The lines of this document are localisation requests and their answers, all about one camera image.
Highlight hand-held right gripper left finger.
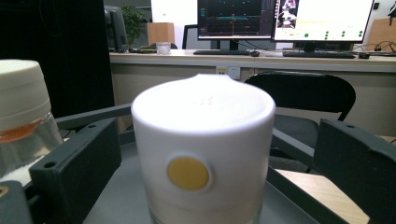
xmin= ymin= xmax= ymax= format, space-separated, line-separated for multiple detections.
xmin=28 ymin=117 xmax=123 ymax=224

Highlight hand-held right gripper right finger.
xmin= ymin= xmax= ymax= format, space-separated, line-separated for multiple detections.
xmin=313 ymin=119 xmax=396 ymax=224

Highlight glass jar yellow button lid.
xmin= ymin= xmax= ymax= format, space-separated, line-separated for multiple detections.
xmin=130 ymin=73 xmax=277 ymax=224

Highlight long beige desk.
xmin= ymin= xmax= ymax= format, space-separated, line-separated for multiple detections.
xmin=108 ymin=49 xmax=396 ymax=138

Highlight black folding chair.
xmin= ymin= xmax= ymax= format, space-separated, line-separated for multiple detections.
xmin=244 ymin=70 xmax=357 ymax=174

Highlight glass jar ribbed white lid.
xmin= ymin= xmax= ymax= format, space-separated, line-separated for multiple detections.
xmin=0 ymin=59 xmax=65 ymax=185

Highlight black keyboard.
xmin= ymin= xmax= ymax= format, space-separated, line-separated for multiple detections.
xmin=281 ymin=50 xmax=357 ymax=60
xmin=192 ymin=49 xmax=251 ymax=57

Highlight large cardboard box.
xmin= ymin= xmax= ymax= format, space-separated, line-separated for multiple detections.
xmin=367 ymin=17 xmax=396 ymax=52

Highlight dark flat item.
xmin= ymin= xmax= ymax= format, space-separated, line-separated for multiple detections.
xmin=130 ymin=46 xmax=159 ymax=54

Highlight black monitor back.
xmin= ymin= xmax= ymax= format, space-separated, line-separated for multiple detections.
xmin=104 ymin=5 xmax=130 ymax=53

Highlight clear plastic cup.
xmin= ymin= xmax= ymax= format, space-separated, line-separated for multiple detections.
xmin=155 ymin=41 xmax=173 ymax=56

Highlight monitor with white screen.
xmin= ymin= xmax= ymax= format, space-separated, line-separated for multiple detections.
xmin=273 ymin=0 xmax=375 ymax=52

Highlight green potted plant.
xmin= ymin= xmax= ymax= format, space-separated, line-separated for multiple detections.
xmin=120 ymin=4 xmax=148 ymax=49

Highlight small cardboard box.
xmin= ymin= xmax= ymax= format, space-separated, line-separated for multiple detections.
xmin=147 ymin=21 xmax=176 ymax=48

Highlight monitor with dark screen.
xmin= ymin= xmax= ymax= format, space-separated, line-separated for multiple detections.
xmin=196 ymin=0 xmax=276 ymax=51

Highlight black desk cables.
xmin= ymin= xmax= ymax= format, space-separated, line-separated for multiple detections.
xmin=372 ymin=40 xmax=396 ymax=54

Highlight white wall socket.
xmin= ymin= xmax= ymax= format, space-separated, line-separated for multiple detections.
xmin=215 ymin=65 xmax=242 ymax=80

